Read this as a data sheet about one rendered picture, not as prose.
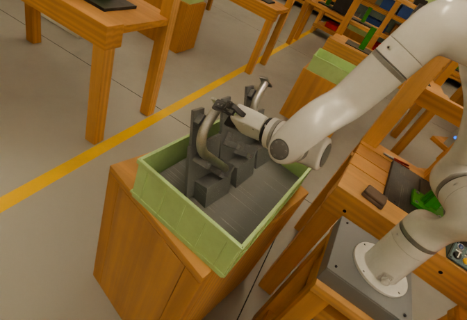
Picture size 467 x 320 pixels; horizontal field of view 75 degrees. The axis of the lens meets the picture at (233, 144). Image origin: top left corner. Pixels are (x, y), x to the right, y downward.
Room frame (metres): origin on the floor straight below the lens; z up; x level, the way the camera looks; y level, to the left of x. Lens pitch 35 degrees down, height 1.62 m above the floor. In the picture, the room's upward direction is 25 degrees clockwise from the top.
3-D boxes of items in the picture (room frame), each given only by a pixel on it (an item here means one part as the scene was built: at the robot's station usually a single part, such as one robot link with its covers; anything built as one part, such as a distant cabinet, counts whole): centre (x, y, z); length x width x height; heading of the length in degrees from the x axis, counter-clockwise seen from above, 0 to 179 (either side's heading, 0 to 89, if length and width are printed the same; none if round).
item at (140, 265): (0.93, -0.02, 0.39); 0.68 x 0.52 x 0.79; 152
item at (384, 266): (0.73, -0.61, 1.00); 0.19 x 0.19 x 0.18
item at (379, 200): (1.11, -0.65, 0.91); 0.10 x 0.08 x 0.03; 62
